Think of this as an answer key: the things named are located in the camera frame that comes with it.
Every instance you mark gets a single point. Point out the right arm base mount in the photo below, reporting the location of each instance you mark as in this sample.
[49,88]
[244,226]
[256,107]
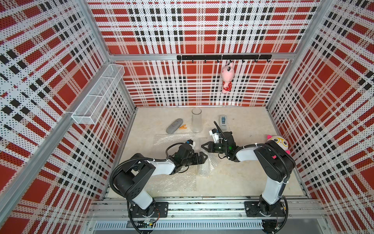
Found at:
[262,209]

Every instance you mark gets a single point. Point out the black hook rail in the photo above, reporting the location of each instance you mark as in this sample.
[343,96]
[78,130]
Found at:
[254,57]

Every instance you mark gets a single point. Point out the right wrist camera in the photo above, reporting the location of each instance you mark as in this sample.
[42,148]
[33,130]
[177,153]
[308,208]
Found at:
[215,135]

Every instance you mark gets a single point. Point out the bubble wrap sheet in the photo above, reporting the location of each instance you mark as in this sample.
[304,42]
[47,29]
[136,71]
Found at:
[211,162]
[181,182]

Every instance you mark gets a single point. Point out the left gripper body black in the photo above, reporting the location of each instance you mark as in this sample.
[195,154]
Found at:
[191,160]

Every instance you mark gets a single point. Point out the pink white owl plush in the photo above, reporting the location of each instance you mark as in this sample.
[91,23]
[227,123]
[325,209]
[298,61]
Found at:
[282,142]

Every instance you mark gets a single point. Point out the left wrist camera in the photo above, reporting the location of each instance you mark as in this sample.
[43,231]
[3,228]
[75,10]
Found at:
[191,142]

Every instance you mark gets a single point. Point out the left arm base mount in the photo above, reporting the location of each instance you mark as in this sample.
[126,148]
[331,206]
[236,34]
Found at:
[155,210]

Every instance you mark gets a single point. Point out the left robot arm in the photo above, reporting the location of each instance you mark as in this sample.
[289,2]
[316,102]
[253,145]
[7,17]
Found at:
[130,177]

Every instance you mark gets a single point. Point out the grey oval case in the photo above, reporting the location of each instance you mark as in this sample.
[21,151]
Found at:
[174,126]

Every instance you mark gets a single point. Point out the clear glass vase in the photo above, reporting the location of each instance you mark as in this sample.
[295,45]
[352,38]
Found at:
[197,120]

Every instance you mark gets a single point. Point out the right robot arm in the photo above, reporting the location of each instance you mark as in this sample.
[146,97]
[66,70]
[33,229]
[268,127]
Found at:
[273,155]

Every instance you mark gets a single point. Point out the white wire mesh basket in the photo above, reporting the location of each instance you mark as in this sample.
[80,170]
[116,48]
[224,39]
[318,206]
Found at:
[99,94]

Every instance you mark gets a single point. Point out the hanging pink plush toy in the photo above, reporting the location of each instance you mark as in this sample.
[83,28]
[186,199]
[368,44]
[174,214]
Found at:
[227,75]

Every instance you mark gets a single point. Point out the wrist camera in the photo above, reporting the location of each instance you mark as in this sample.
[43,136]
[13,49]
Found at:
[191,142]
[215,135]

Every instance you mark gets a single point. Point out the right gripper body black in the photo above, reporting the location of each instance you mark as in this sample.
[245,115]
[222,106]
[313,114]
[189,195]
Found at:
[219,148]

